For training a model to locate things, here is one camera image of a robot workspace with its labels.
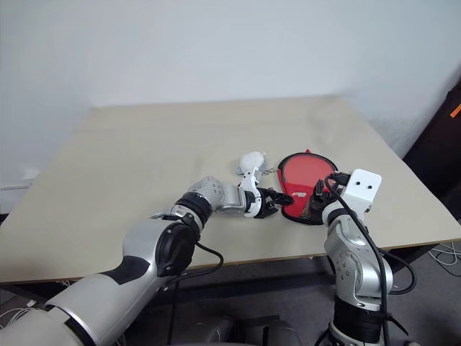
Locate dark rounded shape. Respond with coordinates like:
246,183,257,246
236,316,300,346

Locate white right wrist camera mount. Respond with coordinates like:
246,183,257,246
321,168,383,226

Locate white floor cables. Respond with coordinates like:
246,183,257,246
428,240,461,268

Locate black cabinet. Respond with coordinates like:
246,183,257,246
401,86,461,221

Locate white wall cable duct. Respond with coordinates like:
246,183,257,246
0,170,39,190

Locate black table frame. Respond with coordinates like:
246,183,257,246
0,244,444,311

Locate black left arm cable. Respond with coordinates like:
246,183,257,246
169,241,225,346

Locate white cables under table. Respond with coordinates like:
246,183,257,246
0,298,41,326

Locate grey rounded shape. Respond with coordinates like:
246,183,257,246
172,314,236,346

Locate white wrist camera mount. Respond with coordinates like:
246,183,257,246
238,166,264,219
321,168,383,226

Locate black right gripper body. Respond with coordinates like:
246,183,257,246
318,185,342,214

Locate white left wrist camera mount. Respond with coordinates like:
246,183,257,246
238,166,264,219

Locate small white grey pouch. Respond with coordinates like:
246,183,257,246
236,151,278,177

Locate red black paddle case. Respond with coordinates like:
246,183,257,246
276,147,340,226

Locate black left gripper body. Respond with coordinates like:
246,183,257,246
254,187,279,220

